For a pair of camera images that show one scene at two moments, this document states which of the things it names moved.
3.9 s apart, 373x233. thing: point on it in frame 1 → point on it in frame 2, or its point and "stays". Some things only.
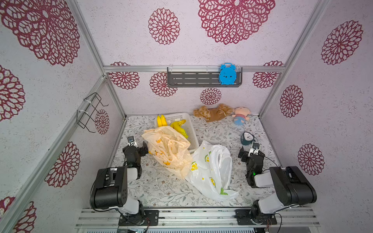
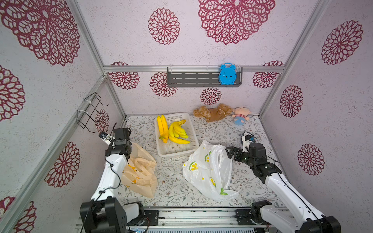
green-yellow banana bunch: [177, 125] stays
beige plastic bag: [170, 149] → [139, 174]
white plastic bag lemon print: [211, 171] stays
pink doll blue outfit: [240, 115] stays
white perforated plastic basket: [188, 126] stays
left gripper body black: [142, 152] → [129, 145]
